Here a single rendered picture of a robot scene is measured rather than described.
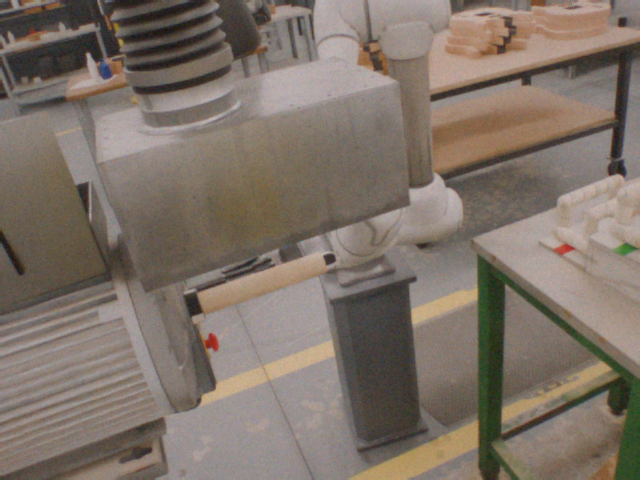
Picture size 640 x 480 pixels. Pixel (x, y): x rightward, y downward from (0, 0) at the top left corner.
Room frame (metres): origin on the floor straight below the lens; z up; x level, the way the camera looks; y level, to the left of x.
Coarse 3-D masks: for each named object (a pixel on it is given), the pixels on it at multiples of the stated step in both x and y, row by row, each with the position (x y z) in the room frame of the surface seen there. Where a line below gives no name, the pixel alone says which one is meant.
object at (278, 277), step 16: (320, 256) 0.68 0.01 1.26; (272, 272) 0.66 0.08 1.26; (288, 272) 0.66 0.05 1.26; (304, 272) 0.66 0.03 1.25; (320, 272) 0.67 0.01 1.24; (224, 288) 0.64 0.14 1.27; (240, 288) 0.64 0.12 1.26; (256, 288) 0.64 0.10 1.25; (272, 288) 0.65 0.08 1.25; (208, 304) 0.62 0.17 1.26; (224, 304) 0.63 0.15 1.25
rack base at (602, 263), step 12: (636, 216) 0.99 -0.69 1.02; (636, 228) 0.95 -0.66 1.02; (588, 240) 0.95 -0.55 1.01; (600, 240) 0.93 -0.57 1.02; (612, 240) 0.92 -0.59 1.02; (588, 252) 0.95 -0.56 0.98; (600, 252) 0.92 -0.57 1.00; (612, 252) 0.89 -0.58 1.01; (636, 252) 0.87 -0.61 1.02; (588, 264) 0.95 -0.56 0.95; (600, 264) 0.92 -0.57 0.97; (612, 264) 0.89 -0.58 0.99; (624, 264) 0.86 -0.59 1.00; (636, 264) 0.84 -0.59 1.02; (600, 276) 0.91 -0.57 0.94; (612, 276) 0.88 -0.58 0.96; (624, 276) 0.86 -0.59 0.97; (636, 276) 0.83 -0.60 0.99; (612, 288) 0.88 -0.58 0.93; (624, 288) 0.85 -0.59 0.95; (636, 288) 0.83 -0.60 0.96; (636, 300) 0.82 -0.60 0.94
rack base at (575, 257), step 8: (576, 224) 1.13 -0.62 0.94; (600, 224) 1.11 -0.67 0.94; (608, 224) 1.10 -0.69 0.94; (576, 232) 1.09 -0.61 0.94; (544, 240) 1.09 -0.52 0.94; (552, 240) 1.08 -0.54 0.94; (552, 248) 1.05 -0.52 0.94; (560, 256) 1.02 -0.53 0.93; (568, 256) 1.00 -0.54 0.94; (576, 256) 1.00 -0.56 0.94; (584, 256) 0.99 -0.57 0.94; (576, 264) 0.98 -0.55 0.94; (584, 264) 0.96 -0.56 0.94
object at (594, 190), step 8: (616, 176) 1.13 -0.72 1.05; (592, 184) 1.12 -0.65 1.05; (600, 184) 1.11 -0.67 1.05; (608, 184) 1.11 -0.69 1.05; (616, 184) 1.12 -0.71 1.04; (576, 192) 1.09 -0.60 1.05; (584, 192) 1.09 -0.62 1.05; (592, 192) 1.09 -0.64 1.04; (600, 192) 1.10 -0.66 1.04; (560, 200) 1.08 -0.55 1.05; (568, 200) 1.07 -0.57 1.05; (576, 200) 1.08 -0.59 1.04; (584, 200) 1.09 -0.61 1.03
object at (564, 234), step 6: (558, 228) 1.07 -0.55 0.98; (564, 228) 1.07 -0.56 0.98; (558, 234) 1.06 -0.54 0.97; (564, 234) 1.05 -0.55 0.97; (570, 234) 1.04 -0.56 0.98; (576, 234) 1.03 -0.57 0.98; (564, 240) 1.04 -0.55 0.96; (570, 240) 1.03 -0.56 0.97; (576, 240) 1.02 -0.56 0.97; (582, 240) 1.01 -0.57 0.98; (576, 246) 1.01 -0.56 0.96; (582, 246) 1.00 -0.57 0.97
